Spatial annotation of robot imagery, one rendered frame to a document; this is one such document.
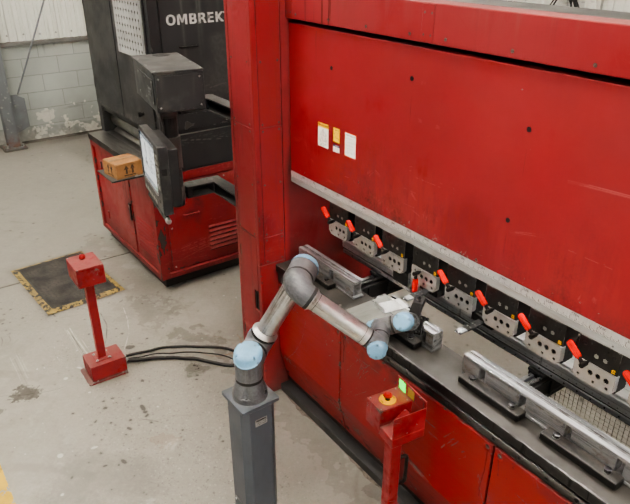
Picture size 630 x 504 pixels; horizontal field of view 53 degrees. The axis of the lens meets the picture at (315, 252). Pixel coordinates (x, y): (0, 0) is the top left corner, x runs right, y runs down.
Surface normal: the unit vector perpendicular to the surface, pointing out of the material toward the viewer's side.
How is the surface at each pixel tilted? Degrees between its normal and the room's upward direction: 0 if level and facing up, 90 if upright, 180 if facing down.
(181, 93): 90
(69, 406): 0
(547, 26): 90
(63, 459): 0
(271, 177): 90
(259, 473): 90
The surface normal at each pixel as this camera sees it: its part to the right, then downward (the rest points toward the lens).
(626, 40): -0.82, 0.25
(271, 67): 0.58, 0.36
